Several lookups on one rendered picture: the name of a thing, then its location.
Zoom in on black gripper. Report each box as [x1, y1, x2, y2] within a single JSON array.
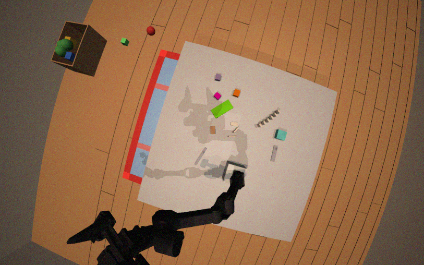
[[66, 211, 150, 265]]

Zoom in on teal block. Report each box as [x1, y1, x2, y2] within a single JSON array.
[[274, 129, 287, 140]]

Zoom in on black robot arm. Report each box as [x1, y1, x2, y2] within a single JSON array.
[[97, 171, 245, 265]]

